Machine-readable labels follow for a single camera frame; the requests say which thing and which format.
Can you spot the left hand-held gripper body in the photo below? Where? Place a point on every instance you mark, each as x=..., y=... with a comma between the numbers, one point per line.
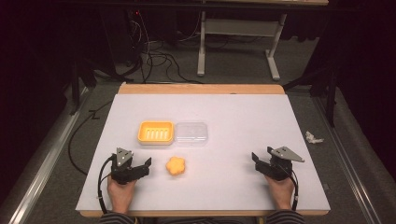
x=122, y=172

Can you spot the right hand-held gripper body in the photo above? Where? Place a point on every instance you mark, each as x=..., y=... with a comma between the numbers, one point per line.
x=278, y=169

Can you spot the person's left hand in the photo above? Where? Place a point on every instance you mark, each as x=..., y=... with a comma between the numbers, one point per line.
x=120, y=194

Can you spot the person's right hand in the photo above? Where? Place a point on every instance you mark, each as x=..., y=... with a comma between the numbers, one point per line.
x=281, y=193

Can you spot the orange flower-shaped soap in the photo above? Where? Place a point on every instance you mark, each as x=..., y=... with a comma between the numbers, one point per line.
x=175, y=166

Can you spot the orange soap dish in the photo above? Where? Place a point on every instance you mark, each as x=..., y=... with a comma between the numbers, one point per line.
x=155, y=133

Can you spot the white table mat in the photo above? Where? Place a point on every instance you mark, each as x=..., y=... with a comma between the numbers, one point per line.
x=224, y=186

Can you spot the crumpled white paper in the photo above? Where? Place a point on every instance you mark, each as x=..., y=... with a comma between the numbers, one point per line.
x=313, y=138

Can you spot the clear plastic lid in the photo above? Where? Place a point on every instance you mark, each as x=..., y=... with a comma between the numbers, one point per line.
x=191, y=134

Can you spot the black metal stand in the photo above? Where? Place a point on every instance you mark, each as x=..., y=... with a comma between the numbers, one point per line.
x=76, y=84
x=330, y=96

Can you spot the metal floor rail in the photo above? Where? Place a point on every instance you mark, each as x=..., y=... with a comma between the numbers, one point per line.
x=40, y=168
x=345, y=152

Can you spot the white desk frame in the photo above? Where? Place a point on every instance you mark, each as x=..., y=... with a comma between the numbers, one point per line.
x=239, y=27

